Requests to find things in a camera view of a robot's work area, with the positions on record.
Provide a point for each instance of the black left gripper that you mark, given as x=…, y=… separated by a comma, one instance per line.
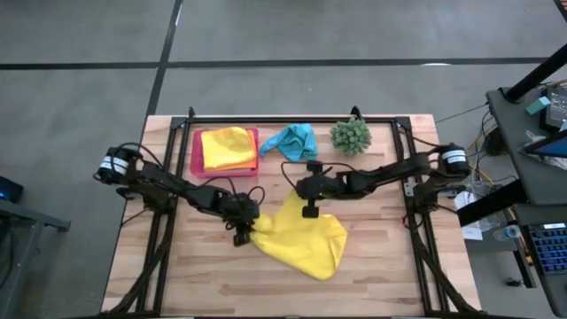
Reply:
x=239, y=212

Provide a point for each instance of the grey side desk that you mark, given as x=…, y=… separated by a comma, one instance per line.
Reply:
x=540, y=186

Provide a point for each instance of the backlit computer keyboard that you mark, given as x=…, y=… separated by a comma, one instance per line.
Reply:
x=551, y=248

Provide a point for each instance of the black slanted pole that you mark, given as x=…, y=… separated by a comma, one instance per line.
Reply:
x=531, y=75

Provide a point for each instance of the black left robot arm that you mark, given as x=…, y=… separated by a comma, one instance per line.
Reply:
x=168, y=184

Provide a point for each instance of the black aluminium rig frame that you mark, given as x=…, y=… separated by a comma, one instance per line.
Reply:
x=288, y=120

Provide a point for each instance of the tablet with blue screen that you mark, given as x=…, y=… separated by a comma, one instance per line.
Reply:
x=551, y=146

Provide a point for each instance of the pink translucent plastic tray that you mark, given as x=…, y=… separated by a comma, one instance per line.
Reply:
x=197, y=170

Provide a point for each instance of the orange microfiber towel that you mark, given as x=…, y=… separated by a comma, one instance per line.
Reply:
x=252, y=166

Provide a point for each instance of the yellow microfiber towel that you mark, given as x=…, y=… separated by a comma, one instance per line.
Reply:
x=305, y=243
x=228, y=146

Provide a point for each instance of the grey metal shelf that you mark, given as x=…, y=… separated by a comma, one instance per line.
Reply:
x=26, y=221

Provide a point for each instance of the dark device with blue light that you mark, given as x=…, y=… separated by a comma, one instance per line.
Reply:
x=9, y=189

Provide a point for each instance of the small teal box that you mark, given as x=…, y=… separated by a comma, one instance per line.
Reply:
x=538, y=105

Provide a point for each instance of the white paper sheet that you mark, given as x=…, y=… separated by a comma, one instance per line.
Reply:
x=469, y=221

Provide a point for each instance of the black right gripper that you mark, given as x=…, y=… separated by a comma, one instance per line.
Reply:
x=319, y=186

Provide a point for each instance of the blue microfiber towel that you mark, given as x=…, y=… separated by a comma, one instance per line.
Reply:
x=294, y=142

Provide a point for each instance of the black electronic device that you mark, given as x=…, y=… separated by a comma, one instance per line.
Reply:
x=556, y=111

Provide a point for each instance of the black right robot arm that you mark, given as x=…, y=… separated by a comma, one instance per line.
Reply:
x=398, y=170

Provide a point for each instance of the dark computer desk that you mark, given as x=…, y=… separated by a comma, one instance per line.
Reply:
x=520, y=212

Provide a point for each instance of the green artificial potted plant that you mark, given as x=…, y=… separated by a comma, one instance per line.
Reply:
x=351, y=136

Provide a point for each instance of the clear plastic water bottle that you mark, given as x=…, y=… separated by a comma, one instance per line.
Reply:
x=509, y=231

